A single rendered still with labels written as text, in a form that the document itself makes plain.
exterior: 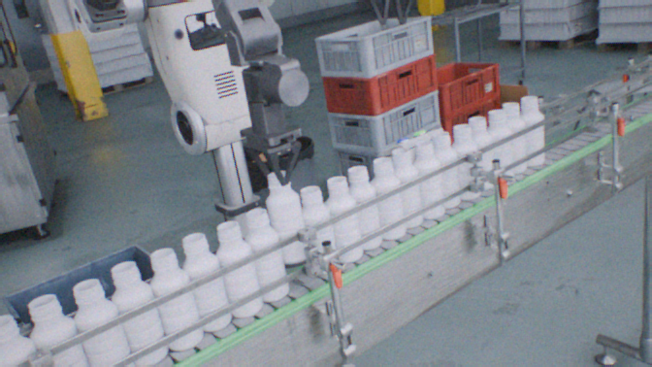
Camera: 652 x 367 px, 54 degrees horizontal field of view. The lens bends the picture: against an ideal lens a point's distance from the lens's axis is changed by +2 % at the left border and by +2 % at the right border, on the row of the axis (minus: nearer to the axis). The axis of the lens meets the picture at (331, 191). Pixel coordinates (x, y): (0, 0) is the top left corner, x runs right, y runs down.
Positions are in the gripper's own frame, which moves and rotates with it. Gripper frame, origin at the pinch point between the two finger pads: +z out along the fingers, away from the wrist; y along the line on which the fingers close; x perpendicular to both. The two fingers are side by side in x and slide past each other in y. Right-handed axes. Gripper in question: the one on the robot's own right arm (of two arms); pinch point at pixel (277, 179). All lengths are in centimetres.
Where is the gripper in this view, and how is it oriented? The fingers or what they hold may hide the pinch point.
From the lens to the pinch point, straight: 110.5
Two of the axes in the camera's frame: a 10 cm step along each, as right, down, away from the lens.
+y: 6.2, 2.1, -7.6
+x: 7.8, -3.3, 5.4
